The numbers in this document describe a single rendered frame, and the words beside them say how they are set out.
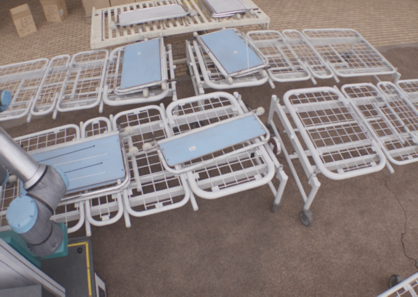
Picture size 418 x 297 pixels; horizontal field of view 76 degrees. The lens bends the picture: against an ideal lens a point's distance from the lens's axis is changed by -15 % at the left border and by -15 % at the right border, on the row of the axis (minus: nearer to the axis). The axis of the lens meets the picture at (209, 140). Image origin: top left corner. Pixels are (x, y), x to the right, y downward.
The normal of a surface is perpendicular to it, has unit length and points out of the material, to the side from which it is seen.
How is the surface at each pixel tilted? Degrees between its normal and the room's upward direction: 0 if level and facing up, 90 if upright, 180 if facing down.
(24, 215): 5
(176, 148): 1
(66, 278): 0
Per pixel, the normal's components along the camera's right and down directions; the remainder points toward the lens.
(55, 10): -0.20, 0.72
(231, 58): -0.08, -0.65
